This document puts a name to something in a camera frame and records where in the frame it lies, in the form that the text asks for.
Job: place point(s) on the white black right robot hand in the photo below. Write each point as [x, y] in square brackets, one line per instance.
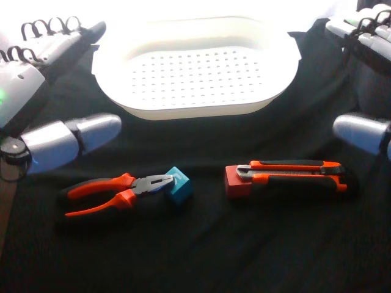
[360, 132]

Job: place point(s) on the black table cloth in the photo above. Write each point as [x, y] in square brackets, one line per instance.
[195, 250]

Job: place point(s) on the blue cube block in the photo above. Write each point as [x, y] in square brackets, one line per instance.
[182, 190]

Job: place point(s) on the orange black pliers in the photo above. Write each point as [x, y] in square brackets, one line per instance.
[122, 195]

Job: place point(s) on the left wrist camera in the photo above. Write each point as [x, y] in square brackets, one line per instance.
[12, 150]

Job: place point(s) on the white perforated plastic tray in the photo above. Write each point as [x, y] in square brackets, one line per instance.
[195, 76]

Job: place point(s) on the red block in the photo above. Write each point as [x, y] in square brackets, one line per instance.
[236, 186]

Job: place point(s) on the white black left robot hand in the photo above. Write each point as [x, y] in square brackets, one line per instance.
[21, 88]

